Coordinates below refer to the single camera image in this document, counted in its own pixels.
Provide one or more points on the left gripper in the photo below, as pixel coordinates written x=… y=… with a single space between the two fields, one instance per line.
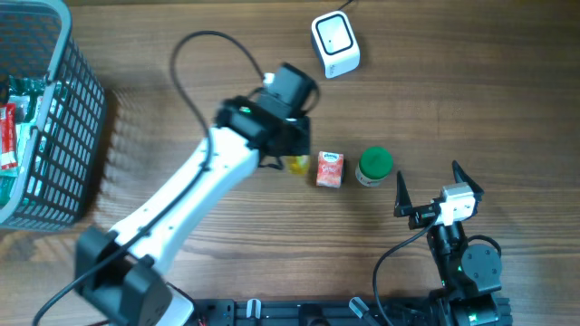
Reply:
x=300 y=144

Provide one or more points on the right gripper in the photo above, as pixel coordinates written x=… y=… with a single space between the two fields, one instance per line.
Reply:
x=420 y=215

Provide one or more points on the yellow liquid bottle silver cap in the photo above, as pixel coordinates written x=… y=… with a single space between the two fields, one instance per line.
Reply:
x=298 y=165

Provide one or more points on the green lid white jar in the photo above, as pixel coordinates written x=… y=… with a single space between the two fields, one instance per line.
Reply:
x=374 y=165

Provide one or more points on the red Kleenex tissue pack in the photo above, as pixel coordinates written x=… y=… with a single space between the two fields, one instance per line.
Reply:
x=330 y=169

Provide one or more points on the green 3M product package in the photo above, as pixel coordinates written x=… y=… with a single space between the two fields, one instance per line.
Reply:
x=19 y=112

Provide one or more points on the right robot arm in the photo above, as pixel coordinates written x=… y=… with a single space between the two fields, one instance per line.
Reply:
x=469 y=266

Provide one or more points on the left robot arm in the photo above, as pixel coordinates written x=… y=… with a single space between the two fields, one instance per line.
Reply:
x=121 y=272

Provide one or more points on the white barcode scanner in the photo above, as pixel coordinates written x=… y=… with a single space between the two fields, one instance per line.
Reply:
x=335 y=44

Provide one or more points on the grey plastic mesh basket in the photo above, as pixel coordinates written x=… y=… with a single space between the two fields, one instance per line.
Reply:
x=61 y=129

